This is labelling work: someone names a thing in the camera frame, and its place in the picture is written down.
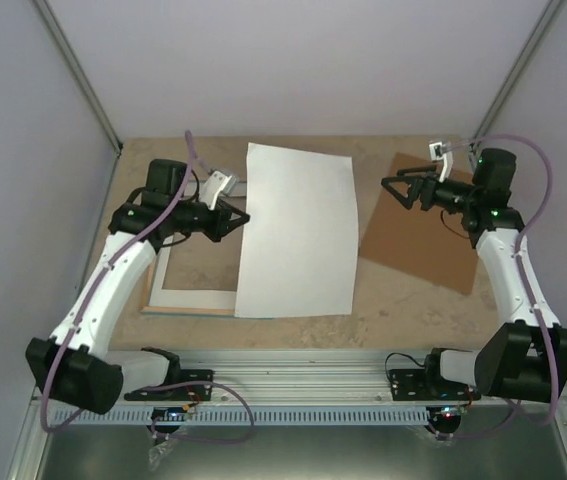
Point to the brown cardboard backing board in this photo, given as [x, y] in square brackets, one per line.
[430, 245]

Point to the white paper mat border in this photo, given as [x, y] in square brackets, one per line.
[188, 297]

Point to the wrist white camera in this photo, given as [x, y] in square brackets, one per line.
[220, 182]
[441, 153]

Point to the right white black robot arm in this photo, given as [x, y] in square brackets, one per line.
[526, 358]

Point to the left aluminium corner post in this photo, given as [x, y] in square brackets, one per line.
[73, 64]

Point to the left controller circuit board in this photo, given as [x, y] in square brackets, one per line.
[174, 413]

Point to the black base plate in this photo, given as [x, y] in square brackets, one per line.
[189, 394]
[417, 384]

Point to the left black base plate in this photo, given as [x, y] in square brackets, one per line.
[189, 394]

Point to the controller circuit board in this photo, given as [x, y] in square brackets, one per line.
[174, 413]
[452, 411]

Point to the grey slotted cable duct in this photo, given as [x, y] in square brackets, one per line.
[269, 416]

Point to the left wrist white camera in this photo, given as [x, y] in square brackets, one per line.
[220, 182]

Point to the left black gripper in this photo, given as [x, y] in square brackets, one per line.
[221, 226]

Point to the aluminium rail platform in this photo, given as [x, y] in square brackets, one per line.
[261, 377]

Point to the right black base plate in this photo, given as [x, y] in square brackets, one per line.
[417, 384]

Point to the aluminium corner post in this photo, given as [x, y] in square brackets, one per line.
[543, 25]
[73, 64]

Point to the right controller circuit board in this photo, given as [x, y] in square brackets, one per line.
[452, 411]

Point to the sunflower photo print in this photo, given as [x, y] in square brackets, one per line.
[300, 247]

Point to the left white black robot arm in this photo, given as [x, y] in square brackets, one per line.
[154, 216]

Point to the right aluminium corner post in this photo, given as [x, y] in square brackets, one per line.
[543, 25]

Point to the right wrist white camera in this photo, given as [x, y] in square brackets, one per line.
[441, 153]

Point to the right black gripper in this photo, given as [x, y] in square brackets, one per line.
[424, 185]

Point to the wooden picture frame with glass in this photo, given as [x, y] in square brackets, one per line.
[150, 300]

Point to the crumpled clear plastic bag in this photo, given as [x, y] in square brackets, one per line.
[160, 449]

